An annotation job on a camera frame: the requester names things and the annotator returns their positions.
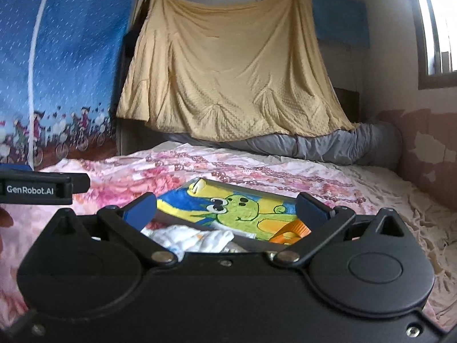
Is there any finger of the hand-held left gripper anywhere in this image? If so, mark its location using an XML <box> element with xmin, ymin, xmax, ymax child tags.
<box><xmin>71</xmin><ymin>174</ymin><xmax>91</xmax><ymax>195</ymax></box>

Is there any window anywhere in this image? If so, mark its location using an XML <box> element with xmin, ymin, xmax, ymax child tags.
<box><xmin>407</xmin><ymin>0</ymin><xmax>457</xmax><ymax>91</ymax></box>

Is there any brown wooden headboard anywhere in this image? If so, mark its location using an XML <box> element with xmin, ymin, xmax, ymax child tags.
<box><xmin>333</xmin><ymin>87</ymin><xmax>360</xmax><ymax>123</ymax></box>

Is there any white waffle cloth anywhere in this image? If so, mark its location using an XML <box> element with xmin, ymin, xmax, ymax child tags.
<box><xmin>140</xmin><ymin>224</ymin><xmax>235</xmax><ymax>261</ymax></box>

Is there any pink floral bed sheet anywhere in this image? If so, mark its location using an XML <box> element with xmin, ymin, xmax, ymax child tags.
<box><xmin>0</xmin><ymin>141</ymin><xmax>457</xmax><ymax>331</ymax></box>

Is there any grey box with cartoon lining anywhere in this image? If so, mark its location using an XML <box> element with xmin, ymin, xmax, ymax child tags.
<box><xmin>150</xmin><ymin>176</ymin><xmax>324</xmax><ymax>254</ymax></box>

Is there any grey rolled quilt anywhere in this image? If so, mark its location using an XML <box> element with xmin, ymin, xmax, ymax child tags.
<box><xmin>157</xmin><ymin>121</ymin><xmax>403</xmax><ymax>167</ymax></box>

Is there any person's left hand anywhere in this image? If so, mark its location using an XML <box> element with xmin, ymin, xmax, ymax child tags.
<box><xmin>0</xmin><ymin>207</ymin><xmax>14</xmax><ymax>254</ymax></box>

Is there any yellow dotted blanket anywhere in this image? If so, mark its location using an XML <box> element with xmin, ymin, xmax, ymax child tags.
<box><xmin>116</xmin><ymin>0</ymin><xmax>362</xmax><ymax>142</ymax></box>

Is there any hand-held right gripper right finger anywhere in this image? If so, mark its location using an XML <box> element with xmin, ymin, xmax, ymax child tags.
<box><xmin>268</xmin><ymin>192</ymin><xmax>406</xmax><ymax>268</ymax></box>

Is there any white curtain pole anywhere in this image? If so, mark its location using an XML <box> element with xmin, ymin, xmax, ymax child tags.
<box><xmin>29</xmin><ymin>0</ymin><xmax>61</xmax><ymax>169</ymax></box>

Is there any striped blue orange cloth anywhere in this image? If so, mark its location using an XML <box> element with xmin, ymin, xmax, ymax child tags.
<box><xmin>270</xmin><ymin>221</ymin><xmax>310</xmax><ymax>246</ymax></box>

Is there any blue printed cyclist curtain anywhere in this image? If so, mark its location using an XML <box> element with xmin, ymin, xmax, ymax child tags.
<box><xmin>0</xmin><ymin>0</ymin><xmax>138</xmax><ymax>171</ymax></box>

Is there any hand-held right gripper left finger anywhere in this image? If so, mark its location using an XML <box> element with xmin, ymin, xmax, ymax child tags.
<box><xmin>53</xmin><ymin>192</ymin><xmax>178</xmax><ymax>263</ymax></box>

